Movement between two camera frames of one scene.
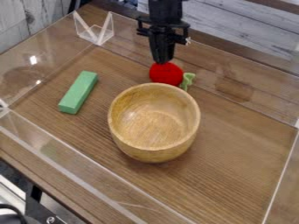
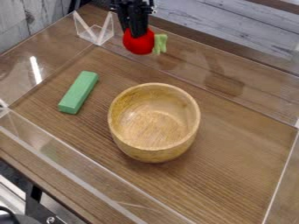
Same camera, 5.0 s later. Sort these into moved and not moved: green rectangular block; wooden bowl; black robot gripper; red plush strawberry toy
Moved: black robot gripper; red plush strawberry toy
Not moved: green rectangular block; wooden bowl
